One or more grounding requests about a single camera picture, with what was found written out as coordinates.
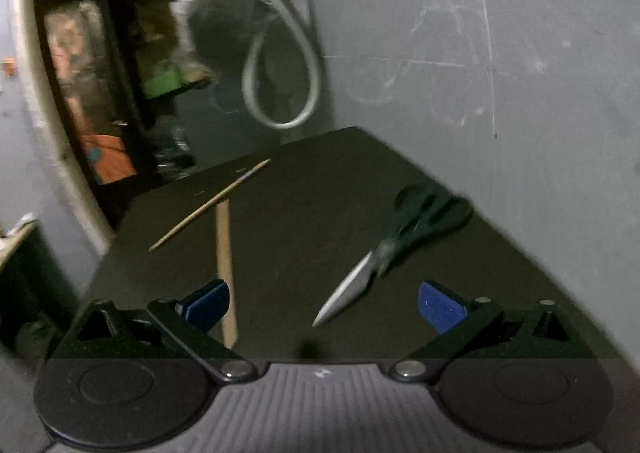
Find grey cabinet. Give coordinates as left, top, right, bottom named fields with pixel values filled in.
left=170, top=83, right=286, bottom=168

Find cream door frame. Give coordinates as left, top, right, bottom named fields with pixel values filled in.
left=10, top=0, right=117, bottom=256

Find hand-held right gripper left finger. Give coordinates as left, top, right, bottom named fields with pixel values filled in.
left=52, top=279, right=259, bottom=382

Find dark wooden door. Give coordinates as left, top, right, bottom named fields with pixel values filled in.
left=31, top=0, right=168, bottom=229

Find black plastic bag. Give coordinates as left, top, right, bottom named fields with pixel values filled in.
left=150, top=125, right=197, bottom=176

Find green box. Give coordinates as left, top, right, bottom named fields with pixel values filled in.
left=141, top=62, right=184, bottom=100

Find black-handled scissors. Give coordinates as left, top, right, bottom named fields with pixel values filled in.
left=311, top=184, right=474, bottom=329

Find wooden chopstick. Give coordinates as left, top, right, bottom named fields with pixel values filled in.
left=148, top=158, right=272, bottom=252

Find wooden spatula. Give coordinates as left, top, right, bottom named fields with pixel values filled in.
left=214, top=199, right=240, bottom=350

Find wooden ledge plank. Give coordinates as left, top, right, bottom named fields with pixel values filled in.
left=0, top=214, right=40, bottom=268

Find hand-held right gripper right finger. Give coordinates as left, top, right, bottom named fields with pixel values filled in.
left=391, top=281, right=593, bottom=382

